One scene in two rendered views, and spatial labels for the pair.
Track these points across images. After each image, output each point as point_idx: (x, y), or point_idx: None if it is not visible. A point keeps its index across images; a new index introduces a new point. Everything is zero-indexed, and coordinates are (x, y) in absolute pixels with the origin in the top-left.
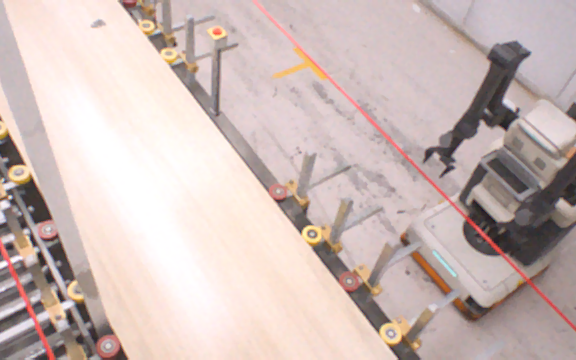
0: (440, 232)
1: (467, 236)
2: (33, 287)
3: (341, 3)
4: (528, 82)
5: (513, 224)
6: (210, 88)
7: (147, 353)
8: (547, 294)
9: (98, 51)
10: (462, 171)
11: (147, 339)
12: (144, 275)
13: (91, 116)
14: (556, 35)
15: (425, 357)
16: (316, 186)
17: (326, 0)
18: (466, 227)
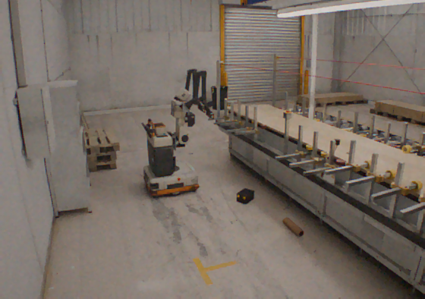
0: (188, 170)
1: (177, 169)
2: None
3: None
4: (51, 234)
5: (201, 105)
6: (286, 256)
7: (297, 115)
8: None
9: (342, 147)
10: (143, 208)
11: (297, 116)
12: (301, 120)
13: (332, 136)
14: (42, 197)
15: (206, 173)
16: (227, 209)
17: None
18: (175, 171)
